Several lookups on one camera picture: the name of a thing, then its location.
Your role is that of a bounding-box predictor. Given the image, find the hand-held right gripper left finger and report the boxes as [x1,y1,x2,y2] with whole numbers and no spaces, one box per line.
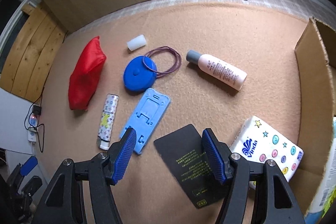
[31,127,137,224]

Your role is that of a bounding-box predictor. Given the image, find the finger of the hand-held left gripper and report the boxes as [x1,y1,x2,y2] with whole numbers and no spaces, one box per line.
[8,156,38,188]
[22,176,43,199]

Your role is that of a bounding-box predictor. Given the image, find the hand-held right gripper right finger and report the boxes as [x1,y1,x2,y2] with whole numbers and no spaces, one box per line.
[202,128,306,224]

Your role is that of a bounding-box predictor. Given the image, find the black card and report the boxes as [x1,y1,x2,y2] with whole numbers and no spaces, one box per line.
[154,123,229,210]

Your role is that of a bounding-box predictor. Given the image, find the white patterned tissue pack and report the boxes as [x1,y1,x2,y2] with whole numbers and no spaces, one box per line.
[229,115,304,189]

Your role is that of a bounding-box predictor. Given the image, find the red fabric pouch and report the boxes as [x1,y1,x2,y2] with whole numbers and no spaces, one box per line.
[68,35,107,111]

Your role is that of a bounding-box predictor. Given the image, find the cardboard box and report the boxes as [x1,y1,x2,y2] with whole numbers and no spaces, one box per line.
[294,17,336,224]

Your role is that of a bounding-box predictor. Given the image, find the white power strip with plug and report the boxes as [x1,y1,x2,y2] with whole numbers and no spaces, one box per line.
[25,77,46,153]

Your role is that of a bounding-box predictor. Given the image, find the patterned white lighter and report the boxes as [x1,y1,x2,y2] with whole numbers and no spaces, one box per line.
[98,93,119,150]

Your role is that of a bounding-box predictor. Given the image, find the light blue phone stand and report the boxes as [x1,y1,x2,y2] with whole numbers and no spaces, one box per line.
[119,88,171,155]

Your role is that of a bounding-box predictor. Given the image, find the blue round tape measure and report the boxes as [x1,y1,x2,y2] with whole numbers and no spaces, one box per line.
[123,55,159,94]

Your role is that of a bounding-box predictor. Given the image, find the pink bottle grey cap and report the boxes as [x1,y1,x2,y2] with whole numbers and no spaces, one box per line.
[186,50,248,90]

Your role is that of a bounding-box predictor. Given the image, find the purple rubber bands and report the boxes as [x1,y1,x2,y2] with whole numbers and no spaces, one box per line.
[143,46,181,75]

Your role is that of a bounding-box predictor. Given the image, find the pine plank panel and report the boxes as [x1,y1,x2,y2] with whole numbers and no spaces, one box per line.
[0,2,68,102]

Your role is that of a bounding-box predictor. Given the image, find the small white plastic cap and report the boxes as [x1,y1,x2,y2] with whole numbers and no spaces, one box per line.
[126,34,147,51]

